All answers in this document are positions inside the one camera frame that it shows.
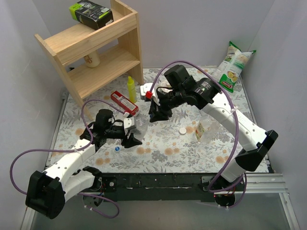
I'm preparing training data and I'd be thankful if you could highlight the yellow spray bottle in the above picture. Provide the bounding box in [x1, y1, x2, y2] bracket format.
[127, 76, 137, 103]

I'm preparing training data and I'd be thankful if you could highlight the clear plastic bottle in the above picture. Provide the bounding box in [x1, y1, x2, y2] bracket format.
[133, 117, 148, 141]

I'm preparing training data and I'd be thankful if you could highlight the red white box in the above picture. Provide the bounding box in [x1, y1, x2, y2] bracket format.
[110, 91, 139, 116]

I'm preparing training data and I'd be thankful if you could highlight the white bottle cap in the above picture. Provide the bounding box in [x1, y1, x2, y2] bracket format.
[179, 127, 187, 135]

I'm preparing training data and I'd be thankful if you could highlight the floral table mat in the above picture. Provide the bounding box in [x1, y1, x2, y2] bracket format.
[53, 74, 253, 173]

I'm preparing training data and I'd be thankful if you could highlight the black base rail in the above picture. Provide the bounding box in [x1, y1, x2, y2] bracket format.
[84, 173, 215, 202]

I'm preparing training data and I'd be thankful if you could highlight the green chips bag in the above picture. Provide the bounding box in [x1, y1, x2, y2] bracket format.
[213, 41, 257, 93]

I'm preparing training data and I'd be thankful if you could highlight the black green box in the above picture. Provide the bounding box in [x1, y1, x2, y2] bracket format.
[69, 0, 114, 30]

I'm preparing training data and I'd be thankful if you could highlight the wooden shelf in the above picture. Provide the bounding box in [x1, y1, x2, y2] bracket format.
[35, 0, 144, 106]

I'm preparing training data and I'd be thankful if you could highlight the clear bottle with label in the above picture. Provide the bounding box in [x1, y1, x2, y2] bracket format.
[195, 115, 220, 144]

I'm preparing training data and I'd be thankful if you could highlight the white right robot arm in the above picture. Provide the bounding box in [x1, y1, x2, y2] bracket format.
[145, 65, 278, 183]

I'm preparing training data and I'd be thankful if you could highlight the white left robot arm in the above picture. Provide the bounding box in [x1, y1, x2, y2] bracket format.
[25, 109, 142, 219]

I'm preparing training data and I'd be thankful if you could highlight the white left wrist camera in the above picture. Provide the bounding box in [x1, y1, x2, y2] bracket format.
[123, 117, 136, 130]

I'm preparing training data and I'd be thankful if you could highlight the aluminium frame rail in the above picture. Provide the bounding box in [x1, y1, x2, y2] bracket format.
[213, 173, 288, 194]

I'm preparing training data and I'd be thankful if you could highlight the beige cup on shelf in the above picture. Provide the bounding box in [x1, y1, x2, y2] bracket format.
[83, 51, 100, 68]

